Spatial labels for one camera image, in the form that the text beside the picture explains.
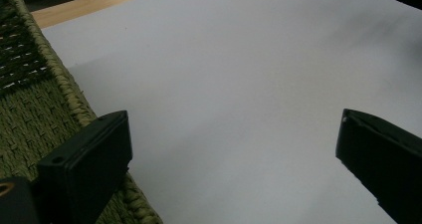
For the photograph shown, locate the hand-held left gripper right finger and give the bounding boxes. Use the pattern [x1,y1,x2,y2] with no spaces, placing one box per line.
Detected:
[334,108,422,224]

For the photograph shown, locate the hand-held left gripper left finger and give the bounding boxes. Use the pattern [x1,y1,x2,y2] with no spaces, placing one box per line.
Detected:
[35,110,133,224]

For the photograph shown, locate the green woven basket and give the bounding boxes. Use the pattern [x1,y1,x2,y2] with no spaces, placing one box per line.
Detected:
[0,0,164,224]

